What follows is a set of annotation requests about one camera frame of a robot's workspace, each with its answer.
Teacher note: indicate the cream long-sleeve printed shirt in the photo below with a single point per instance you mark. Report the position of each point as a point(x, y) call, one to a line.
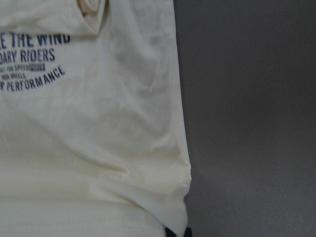
point(92, 136)

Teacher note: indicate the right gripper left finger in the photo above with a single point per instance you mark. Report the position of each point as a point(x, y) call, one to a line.
point(169, 233)

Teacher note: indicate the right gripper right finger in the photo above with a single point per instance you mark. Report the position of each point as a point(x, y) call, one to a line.
point(188, 232)

